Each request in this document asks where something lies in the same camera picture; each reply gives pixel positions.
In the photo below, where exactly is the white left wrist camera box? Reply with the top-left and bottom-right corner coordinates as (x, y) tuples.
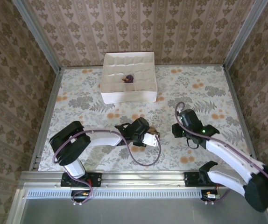
(142, 133), (161, 147)

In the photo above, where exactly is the grey metal panel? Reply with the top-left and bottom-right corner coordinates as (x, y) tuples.
(21, 198), (268, 224)

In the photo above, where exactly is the aluminium side rail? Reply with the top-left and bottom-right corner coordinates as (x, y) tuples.
(28, 67), (63, 171)
(222, 66), (260, 170)

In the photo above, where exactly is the white fabric organizer box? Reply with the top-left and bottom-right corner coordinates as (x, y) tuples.
(100, 51), (158, 105)

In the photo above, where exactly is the small black connector board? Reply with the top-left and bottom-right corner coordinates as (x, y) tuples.
(71, 190), (90, 203)
(201, 189), (221, 202)

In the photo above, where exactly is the slotted grey cable duct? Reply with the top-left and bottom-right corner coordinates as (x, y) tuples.
(26, 188), (205, 199)

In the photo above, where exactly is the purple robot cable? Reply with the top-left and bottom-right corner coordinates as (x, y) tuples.
(51, 129), (162, 206)
(175, 101), (268, 206)

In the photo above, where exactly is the floral table cover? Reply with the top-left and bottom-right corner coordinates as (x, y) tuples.
(38, 65), (254, 172)

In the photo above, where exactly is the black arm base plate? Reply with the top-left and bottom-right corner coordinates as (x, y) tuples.
(184, 172), (204, 187)
(61, 172), (102, 188)

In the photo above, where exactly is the aluminium front rail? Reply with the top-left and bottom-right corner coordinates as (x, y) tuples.
(19, 170), (268, 189)

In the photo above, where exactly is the purple sock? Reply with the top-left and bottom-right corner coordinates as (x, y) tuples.
(121, 74), (135, 84)

